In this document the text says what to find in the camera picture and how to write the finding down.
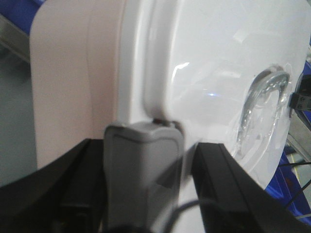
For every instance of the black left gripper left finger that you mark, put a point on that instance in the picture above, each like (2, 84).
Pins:
(66, 196)

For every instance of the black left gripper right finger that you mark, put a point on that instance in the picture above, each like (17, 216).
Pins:
(240, 205)

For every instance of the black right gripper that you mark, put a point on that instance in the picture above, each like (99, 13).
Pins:
(301, 98)

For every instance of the white plastic storage bin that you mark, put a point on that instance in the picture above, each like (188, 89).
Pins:
(219, 71)

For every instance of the grey bin latch handle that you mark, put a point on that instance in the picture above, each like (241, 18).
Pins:
(142, 166)

